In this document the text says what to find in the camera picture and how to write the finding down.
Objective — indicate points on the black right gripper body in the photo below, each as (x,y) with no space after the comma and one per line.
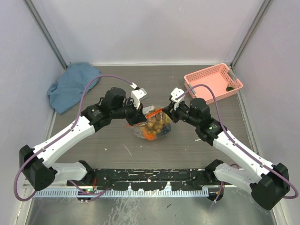
(184,112)

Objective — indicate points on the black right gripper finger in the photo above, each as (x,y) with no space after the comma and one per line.
(172,115)
(169,109)

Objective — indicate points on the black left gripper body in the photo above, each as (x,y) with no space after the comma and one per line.
(126,111)

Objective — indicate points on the dark grape bunch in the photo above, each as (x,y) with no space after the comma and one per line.
(164,131)

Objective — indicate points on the brown longan bunch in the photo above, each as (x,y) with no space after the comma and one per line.
(155,124)

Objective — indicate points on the clear zip top bag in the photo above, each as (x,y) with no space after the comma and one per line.
(149,112)

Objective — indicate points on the orange persimmon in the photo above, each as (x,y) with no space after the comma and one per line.
(148,136)

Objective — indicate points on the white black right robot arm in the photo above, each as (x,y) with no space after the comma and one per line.
(266,182)

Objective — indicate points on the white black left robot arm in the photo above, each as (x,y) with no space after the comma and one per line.
(38,164)

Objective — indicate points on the small green leaf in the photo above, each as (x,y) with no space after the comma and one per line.
(229,88)

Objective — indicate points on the pink perforated plastic basket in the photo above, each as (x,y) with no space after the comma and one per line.
(217,77)

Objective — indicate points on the blue cloth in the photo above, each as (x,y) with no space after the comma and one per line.
(68,90)

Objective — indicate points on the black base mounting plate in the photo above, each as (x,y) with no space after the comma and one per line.
(149,179)

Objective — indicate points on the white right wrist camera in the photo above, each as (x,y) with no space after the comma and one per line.
(177,96)

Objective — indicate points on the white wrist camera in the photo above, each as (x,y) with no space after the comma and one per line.
(138,94)
(177,96)

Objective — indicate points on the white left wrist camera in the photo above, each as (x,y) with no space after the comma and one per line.
(138,94)

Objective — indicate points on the white slotted cable duct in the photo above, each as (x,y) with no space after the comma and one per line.
(73,192)

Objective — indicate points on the aluminium frame post left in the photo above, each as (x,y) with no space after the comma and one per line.
(44,30)

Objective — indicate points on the aluminium frame post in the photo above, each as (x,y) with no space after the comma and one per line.
(44,30)
(250,32)

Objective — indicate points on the aluminium frame post right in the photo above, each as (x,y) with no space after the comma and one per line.
(250,32)

